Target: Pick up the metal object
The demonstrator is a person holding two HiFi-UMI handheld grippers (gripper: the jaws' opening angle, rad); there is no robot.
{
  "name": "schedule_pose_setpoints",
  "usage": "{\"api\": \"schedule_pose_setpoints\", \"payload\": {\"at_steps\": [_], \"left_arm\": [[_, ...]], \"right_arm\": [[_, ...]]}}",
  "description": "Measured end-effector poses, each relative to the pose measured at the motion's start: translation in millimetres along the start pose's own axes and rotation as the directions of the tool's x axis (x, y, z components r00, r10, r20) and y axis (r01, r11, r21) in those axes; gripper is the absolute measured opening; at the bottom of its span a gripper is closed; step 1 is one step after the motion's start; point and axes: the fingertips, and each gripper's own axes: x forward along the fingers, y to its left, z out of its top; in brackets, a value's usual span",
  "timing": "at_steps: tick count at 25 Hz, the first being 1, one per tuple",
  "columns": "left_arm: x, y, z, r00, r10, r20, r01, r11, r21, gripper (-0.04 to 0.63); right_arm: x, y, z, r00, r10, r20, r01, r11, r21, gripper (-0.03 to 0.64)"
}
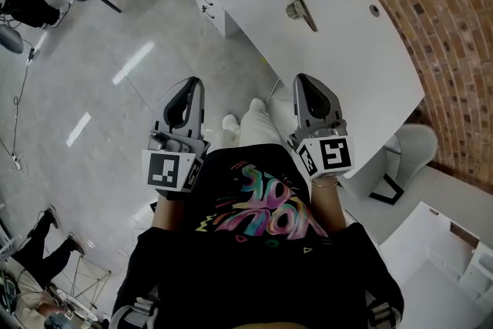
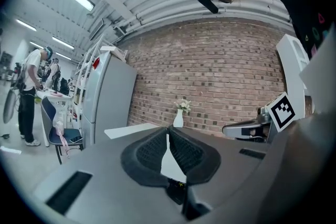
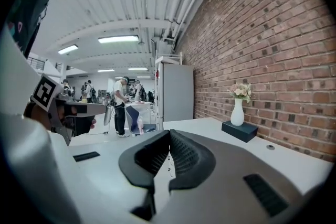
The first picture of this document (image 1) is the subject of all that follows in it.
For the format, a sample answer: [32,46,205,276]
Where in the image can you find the silver metal object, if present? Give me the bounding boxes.
[285,0,320,33]

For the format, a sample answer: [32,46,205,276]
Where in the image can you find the black printed t-shirt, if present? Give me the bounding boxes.
[111,144,404,329]

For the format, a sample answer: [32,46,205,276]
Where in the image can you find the grey harness strap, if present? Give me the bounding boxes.
[112,296,159,329]
[364,298,402,329]

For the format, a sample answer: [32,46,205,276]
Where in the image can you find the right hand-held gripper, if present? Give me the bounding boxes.
[286,72,355,183]

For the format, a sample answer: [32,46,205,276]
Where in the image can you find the person's white trouser legs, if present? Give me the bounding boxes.
[212,97,297,149]

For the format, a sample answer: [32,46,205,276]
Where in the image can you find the person's white shoe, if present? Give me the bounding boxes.
[221,113,242,133]

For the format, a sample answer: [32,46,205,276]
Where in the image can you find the person's left forearm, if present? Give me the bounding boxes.
[151,196,186,233]

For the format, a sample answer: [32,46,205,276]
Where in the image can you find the white shelf unit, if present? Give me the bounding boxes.
[378,200,493,329]

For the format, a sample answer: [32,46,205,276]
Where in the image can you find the white drawer cabinet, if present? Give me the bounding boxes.
[186,0,247,39]

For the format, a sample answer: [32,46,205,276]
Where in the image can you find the grey chair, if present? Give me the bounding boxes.
[368,123,439,206]

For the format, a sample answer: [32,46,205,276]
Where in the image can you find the grey oval fan base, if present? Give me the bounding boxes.
[0,24,25,55]

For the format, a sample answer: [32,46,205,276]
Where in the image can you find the person's right forearm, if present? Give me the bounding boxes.
[309,176,348,237]

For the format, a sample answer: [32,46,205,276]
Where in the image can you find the white power strip with cable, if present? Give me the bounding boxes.
[0,46,39,182]

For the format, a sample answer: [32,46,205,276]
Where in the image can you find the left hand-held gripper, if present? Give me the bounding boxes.
[142,76,212,202]

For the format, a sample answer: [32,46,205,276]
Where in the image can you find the wire frame stand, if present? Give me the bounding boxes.
[63,253,113,311]

